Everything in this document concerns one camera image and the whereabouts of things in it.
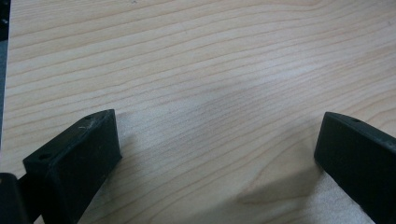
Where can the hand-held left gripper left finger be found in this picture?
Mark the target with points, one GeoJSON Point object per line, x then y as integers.
{"type": "Point", "coordinates": [77, 155]}

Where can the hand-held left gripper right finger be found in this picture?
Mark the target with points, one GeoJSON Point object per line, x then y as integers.
{"type": "Point", "coordinates": [358, 155]}

